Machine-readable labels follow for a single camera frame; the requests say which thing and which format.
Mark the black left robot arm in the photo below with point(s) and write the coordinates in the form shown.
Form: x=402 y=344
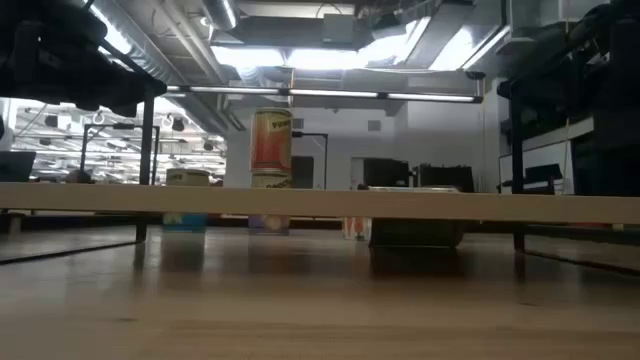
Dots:
x=40 y=25

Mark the dark computer monitor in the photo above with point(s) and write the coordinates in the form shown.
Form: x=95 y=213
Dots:
x=15 y=167

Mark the mandarin oranges can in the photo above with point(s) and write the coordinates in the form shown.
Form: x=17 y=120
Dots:
x=415 y=234

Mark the tomato can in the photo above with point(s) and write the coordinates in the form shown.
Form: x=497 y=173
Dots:
x=187 y=177

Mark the black chair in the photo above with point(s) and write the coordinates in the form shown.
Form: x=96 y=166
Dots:
x=542 y=172

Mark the wooden shelf board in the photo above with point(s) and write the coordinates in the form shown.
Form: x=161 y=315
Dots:
x=320 y=202

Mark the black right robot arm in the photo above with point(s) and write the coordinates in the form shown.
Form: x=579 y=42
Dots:
x=620 y=60

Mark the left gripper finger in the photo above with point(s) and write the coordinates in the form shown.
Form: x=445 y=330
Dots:
x=150 y=88

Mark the white desk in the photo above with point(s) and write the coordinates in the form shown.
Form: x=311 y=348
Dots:
x=545 y=155

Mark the black equipment rack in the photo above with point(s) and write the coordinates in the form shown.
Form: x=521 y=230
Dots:
x=445 y=177

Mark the peaches can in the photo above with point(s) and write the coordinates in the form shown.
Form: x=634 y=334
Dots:
x=270 y=179

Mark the round silver ventilation duct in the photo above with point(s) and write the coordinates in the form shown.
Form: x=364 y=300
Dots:
x=220 y=12

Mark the black cabinet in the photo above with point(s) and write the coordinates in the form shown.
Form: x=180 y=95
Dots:
x=385 y=172

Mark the square wall vent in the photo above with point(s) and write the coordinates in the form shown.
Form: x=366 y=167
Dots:
x=374 y=125

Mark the black tube stand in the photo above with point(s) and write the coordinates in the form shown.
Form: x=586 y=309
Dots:
x=326 y=160

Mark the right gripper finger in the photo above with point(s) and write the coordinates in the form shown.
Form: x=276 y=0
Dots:
x=512 y=89

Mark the long linear ceiling light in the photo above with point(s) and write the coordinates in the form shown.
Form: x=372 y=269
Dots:
x=330 y=93

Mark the black background rig frame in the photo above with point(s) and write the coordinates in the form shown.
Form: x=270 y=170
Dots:
x=120 y=126

